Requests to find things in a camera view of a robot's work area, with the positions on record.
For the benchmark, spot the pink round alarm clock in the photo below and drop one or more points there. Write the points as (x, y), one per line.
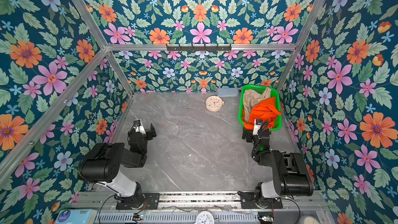
(214, 103)

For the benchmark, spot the black wall hook rail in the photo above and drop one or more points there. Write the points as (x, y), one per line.
(204, 47)

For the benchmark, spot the white clock at bottom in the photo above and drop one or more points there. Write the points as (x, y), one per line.
(205, 217)

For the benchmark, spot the blue tissue pack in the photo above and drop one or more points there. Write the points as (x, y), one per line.
(76, 216)

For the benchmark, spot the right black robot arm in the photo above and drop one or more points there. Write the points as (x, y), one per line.
(290, 176)

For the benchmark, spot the green plastic basket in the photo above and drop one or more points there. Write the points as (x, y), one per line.
(259, 89)

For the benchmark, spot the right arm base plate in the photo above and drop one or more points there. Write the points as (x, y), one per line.
(252, 200)

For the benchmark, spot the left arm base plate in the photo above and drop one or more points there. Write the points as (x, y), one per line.
(146, 200)

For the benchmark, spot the round beige object bottom right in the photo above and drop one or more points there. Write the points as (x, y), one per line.
(306, 219)

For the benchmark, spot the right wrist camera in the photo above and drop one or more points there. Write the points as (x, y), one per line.
(257, 126)

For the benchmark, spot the aluminium mounting rail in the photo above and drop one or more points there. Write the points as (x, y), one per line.
(200, 200)

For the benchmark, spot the beige shorts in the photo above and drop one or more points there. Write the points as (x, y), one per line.
(251, 99)

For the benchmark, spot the grey rectangular box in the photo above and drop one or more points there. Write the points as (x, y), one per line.
(227, 92)

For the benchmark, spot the orange shorts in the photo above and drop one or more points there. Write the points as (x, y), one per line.
(268, 109)

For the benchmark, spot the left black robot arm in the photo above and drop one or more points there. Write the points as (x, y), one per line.
(102, 164)

